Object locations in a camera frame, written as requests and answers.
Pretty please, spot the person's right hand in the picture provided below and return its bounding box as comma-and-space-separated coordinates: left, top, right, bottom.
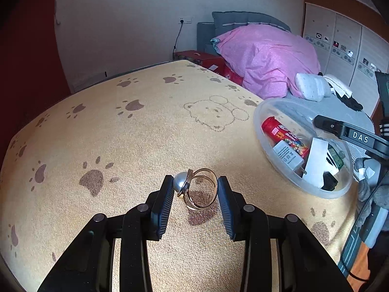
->
353, 157, 389, 211

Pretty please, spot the white wardrobe with wooden frame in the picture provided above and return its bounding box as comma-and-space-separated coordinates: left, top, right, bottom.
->
301, 0, 389, 116

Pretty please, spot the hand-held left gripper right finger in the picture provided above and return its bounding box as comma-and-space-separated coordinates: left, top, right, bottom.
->
216, 175, 353, 292

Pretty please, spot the yellow paw print blanket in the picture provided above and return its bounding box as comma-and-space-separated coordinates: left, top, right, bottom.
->
0, 59, 357, 292

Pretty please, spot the gold ring with pearl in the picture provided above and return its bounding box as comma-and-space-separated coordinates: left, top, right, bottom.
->
173, 168, 219, 210

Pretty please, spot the small white speckled block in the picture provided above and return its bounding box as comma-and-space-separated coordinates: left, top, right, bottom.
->
326, 150, 338, 174

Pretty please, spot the red curtain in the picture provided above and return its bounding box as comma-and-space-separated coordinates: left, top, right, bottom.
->
0, 0, 73, 171

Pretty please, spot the long white speckled block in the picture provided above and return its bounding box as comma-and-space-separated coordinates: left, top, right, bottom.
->
302, 137, 330, 189

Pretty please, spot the pink duvet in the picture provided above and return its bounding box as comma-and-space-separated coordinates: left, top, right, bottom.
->
211, 24, 322, 99

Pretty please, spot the black ribbed plastic cap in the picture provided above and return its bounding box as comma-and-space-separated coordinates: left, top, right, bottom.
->
320, 172, 338, 192

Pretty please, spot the white plug charger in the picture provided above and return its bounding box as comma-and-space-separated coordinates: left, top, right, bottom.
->
272, 141, 307, 177

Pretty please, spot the red candy tube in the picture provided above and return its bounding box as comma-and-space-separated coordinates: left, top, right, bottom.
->
262, 116, 311, 159

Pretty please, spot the white rolled cloth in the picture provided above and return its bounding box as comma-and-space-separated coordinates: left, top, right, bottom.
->
295, 73, 330, 101

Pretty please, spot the grey bed sheet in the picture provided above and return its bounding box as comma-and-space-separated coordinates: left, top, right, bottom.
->
284, 93, 376, 134

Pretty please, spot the black cloth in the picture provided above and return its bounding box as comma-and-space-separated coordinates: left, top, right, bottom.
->
336, 93, 363, 111

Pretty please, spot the clear plastic bowl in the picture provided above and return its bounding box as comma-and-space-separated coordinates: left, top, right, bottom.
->
253, 98, 354, 199

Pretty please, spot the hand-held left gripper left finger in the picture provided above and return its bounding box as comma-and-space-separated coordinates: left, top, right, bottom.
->
38, 175, 176, 292

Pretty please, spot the white clothing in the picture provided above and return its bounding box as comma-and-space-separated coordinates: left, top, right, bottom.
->
324, 73, 353, 96

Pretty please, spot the black power cable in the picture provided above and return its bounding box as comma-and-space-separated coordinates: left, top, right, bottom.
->
173, 21, 183, 56

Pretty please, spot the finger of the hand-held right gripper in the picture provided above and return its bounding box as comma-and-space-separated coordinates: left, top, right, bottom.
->
313, 115, 346, 137

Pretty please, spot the red cardboard box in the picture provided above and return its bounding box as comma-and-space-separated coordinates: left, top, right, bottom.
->
223, 63, 244, 86
173, 50, 226, 71

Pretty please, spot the grey bed headboard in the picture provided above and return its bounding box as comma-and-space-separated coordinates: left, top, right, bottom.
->
197, 11, 292, 55

